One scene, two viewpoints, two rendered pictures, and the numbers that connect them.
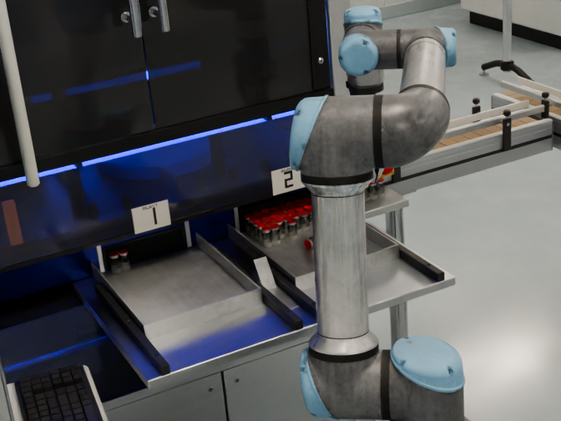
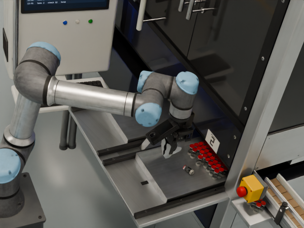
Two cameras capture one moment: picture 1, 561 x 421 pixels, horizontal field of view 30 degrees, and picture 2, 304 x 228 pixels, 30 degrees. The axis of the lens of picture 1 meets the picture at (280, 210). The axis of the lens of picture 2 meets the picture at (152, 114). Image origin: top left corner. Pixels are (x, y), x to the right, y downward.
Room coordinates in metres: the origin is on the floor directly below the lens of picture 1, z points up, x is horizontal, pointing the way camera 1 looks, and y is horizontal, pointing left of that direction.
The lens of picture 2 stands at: (1.69, -1.65, 2.52)
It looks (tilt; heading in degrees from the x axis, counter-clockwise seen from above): 40 degrees down; 80
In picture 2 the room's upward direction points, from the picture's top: 12 degrees clockwise
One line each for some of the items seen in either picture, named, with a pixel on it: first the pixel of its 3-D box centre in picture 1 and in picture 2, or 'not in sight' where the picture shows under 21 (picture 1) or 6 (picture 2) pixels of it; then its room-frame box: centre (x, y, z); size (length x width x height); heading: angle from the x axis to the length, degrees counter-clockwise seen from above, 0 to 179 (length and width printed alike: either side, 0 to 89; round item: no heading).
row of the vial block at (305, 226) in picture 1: (291, 225); (205, 161); (2.24, -0.02, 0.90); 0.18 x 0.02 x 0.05; 116
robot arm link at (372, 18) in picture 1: (363, 36); (184, 90); (2.04, -0.20, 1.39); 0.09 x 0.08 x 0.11; 169
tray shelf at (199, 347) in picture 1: (259, 283); (151, 148); (2.03, 0.06, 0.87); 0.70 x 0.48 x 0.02; 115
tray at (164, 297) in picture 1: (173, 281); (149, 114); (2.02, 0.24, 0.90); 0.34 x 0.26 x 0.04; 25
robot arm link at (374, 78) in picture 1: (364, 73); (180, 107); (2.04, -0.19, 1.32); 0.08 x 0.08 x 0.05
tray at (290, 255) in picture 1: (310, 240); (187, 167); (2.16, -0.06, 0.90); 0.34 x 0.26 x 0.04; 26
